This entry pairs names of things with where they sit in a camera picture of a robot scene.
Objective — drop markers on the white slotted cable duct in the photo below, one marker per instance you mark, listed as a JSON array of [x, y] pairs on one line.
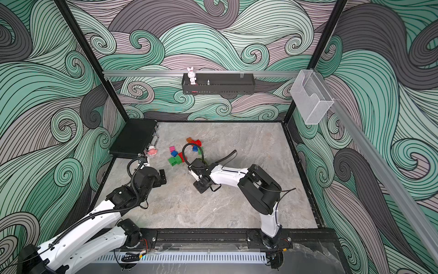
[[190, 258]]

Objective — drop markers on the black case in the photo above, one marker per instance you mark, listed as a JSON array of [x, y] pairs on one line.
[[134, 139]]

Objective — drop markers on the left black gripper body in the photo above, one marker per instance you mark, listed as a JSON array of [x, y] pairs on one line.
[[157, 182]]

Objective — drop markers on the clear acrylic wall holder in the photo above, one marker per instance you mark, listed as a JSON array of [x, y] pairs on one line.
[[311, 95]]

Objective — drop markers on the right wall aluminium rail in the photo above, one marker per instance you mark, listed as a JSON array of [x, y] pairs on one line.
[[413, 213]]

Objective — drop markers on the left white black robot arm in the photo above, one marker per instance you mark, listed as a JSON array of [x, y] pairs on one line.
[[102, 230]]

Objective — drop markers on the red long lego brick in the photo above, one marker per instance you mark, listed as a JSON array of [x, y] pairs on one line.
[[181, 157]]

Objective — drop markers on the white pink bunny figurine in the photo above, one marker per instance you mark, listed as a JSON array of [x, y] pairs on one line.
[[191, 75]]

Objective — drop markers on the pink small toy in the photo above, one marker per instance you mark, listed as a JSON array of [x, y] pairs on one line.
[[152, 150]]

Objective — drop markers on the black wall shelf tray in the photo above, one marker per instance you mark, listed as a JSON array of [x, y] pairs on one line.
[[219, 84]]

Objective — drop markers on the green lego brick left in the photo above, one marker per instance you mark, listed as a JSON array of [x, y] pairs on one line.
[[175, 160]]

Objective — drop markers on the horizontal aluminium rail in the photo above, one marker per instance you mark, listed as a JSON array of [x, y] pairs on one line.
[[178, 73]]

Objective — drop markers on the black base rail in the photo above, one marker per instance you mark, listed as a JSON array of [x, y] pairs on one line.
[[251, 238]]

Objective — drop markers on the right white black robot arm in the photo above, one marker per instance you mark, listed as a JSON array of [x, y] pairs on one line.
[[262, 192]]

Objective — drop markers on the red lego brick back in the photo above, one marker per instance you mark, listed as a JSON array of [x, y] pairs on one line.
[[197, 143]]

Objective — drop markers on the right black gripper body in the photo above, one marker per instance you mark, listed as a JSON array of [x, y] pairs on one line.
[[201, 185]]

